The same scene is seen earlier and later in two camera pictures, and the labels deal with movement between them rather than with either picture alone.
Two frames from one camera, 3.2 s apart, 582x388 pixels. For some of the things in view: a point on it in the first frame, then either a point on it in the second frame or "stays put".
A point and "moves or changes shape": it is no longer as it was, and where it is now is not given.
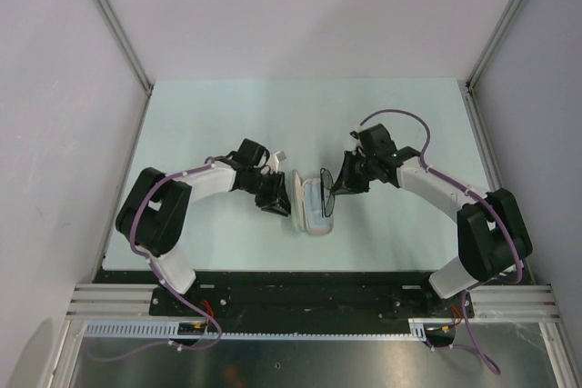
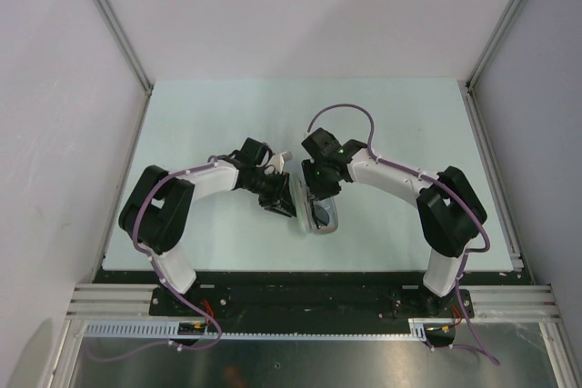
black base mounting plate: (301, 296) stays put
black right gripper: (346, 183) → (315, 189)
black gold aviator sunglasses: (327, 199) moves or changes shape
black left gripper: (278, 201) stays put
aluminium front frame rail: (132, 301) stays put
